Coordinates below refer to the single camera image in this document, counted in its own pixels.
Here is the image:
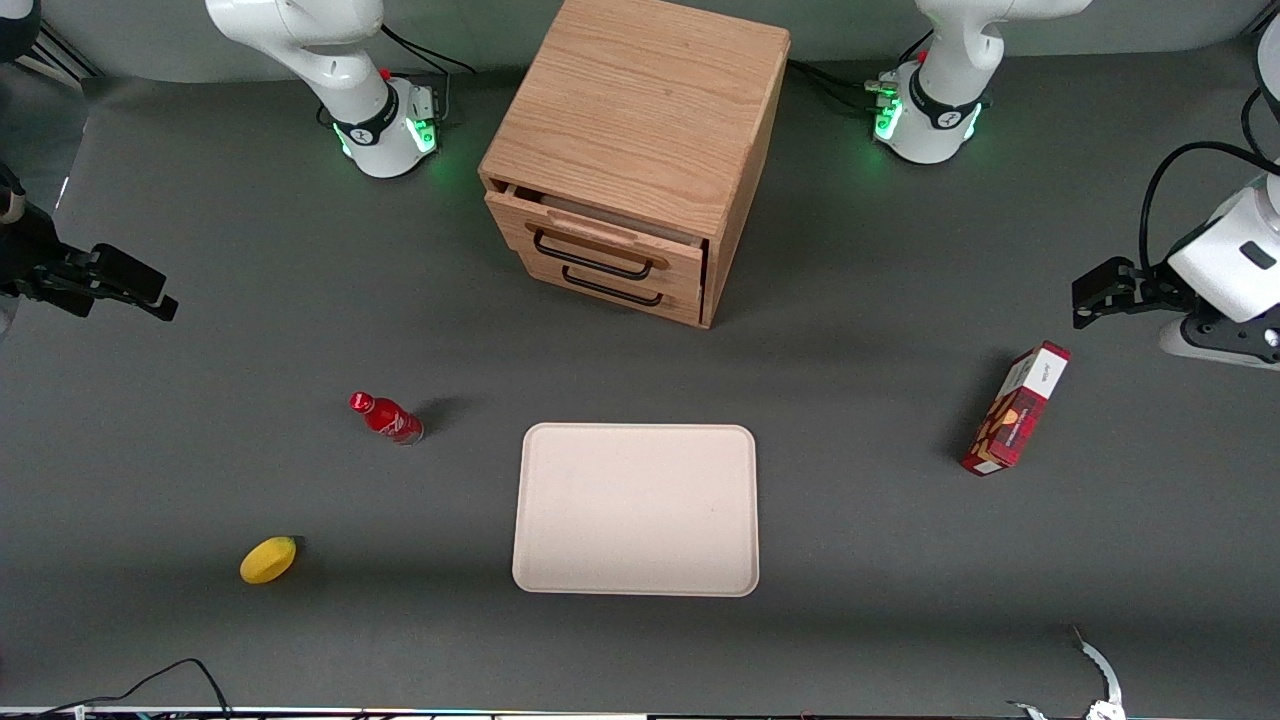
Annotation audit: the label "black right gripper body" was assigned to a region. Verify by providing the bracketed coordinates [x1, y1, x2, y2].
[0, 205, 96, 319]

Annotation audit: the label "red coke bottle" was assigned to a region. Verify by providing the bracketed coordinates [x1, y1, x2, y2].
[349, 391, 425, 446]

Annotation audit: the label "beige plastic tray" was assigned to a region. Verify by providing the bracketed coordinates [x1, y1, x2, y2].
[511, 422, 761, 598]

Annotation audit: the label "red plaid shortbread box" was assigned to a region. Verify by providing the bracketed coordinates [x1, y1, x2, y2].
[960, 340, 1073, 477]

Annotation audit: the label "yellow lemon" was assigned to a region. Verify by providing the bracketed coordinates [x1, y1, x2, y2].
[239, 536, 299, 585]

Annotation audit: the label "serrated silver metal strip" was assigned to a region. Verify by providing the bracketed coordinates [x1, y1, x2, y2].
[1070, 625, 1128, 720]

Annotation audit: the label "wooden drawer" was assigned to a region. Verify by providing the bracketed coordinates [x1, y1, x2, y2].
[484, 183, 709, 303]
[518, 250, 703, 328]

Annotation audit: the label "wooden drawer cabinet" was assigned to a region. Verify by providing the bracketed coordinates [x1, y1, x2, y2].
[478, 0, 792, 330]

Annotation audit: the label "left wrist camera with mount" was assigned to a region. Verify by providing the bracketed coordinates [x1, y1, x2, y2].
[1158, 318, 1280, 373]

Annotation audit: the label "black left arm wrist cable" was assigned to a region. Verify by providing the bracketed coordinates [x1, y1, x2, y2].
[1140, 88, 1280, 273]

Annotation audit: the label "black left arm base cables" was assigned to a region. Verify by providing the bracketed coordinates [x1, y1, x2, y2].
[788, 30, 936, 116]

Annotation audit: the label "black right arm base cable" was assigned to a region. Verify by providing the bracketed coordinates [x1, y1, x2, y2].
[378, 22, 478, 126]

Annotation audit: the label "thin black table cable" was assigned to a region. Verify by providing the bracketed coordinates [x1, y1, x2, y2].
[0, 657, 233, 720]

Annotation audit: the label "black metal drawer handle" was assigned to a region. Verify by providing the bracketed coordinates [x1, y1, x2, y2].
[561, 265, 667, 308]
[532, 229, 657, 282]

